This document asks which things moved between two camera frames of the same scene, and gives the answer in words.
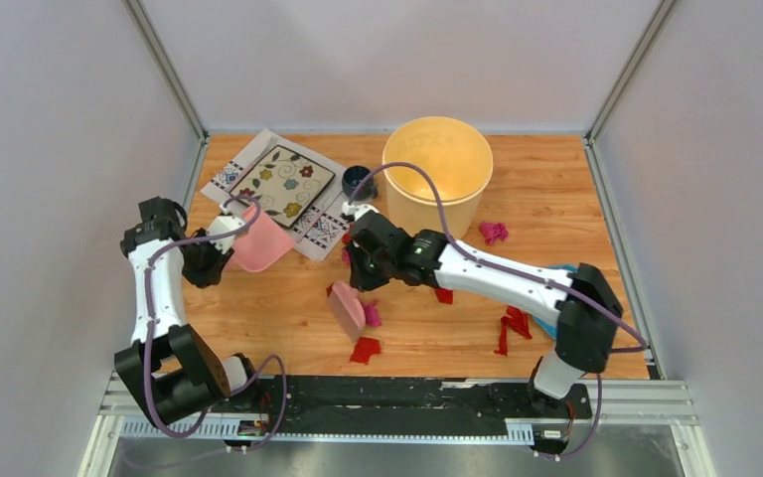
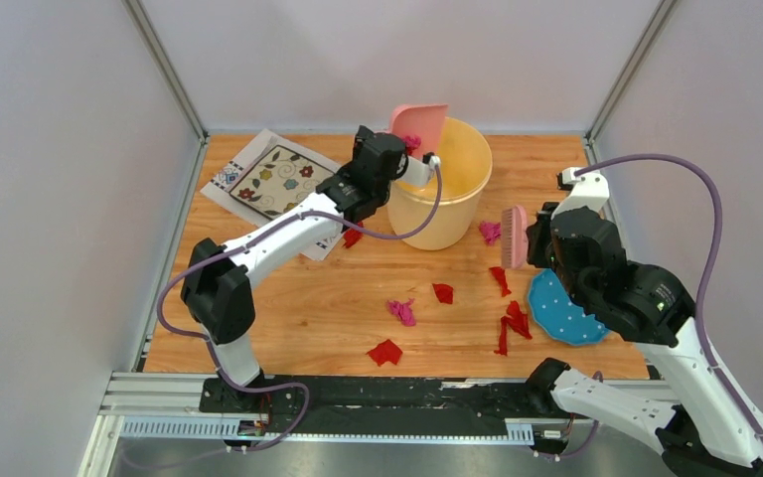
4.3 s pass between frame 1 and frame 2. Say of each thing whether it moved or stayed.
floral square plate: stayed
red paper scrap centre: stayed
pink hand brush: moved
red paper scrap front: moved
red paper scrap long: stayed
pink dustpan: moved
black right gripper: moved
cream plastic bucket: stayed
